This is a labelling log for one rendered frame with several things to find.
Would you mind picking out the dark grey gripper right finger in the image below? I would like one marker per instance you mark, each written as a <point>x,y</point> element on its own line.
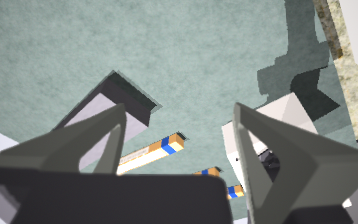
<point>314,170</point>

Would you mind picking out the white welding electrode pack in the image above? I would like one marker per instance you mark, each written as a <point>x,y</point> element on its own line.
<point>235,191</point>

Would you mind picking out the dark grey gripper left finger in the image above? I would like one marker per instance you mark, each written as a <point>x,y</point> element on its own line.
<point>61,150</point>

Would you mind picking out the orange pack with white e6013 label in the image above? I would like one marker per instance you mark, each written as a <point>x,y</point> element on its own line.
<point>150,153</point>

